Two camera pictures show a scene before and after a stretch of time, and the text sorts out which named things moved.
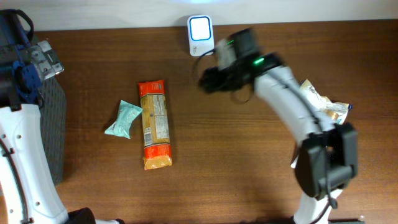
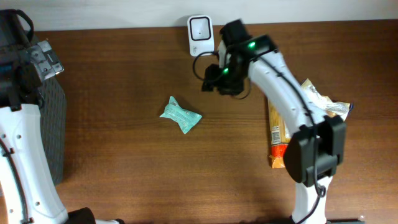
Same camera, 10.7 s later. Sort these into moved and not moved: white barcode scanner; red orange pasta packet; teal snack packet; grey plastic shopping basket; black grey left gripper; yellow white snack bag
Moved: red orange pasta packet; teal snack packet
Not moved: white barcode scanner; yellow white snack bag; black grey left gripper; grey plastic shopping basket
